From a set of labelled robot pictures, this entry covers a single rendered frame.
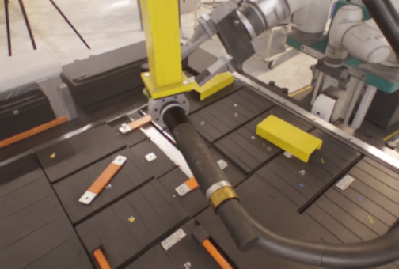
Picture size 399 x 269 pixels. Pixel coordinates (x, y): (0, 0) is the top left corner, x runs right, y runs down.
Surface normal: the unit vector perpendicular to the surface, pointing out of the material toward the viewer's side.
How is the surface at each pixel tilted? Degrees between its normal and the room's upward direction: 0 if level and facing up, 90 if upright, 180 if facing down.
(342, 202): 0
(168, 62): 90
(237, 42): 90
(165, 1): 90
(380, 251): 14
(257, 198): 0
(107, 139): 0
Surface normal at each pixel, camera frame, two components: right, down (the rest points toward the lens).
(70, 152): -0.01, -0.77
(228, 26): 0.40, 0.58
